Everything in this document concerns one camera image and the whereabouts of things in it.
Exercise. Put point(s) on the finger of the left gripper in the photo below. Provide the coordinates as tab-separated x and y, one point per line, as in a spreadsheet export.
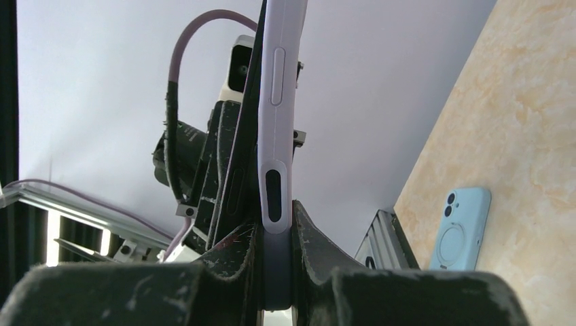
220	180

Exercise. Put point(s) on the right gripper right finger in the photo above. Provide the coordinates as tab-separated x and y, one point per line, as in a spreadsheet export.
331	288

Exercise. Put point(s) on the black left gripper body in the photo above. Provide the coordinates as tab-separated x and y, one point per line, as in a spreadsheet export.
195	152

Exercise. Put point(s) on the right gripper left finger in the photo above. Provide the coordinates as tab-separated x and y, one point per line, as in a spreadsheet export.
215	289

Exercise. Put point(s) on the lilac phone case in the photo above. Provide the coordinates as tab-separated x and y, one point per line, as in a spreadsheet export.
283	25

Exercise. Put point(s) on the light blue phone case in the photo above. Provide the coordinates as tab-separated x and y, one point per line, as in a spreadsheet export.
460	234

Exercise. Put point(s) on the black smartphone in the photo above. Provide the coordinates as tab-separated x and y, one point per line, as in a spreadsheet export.
239	195

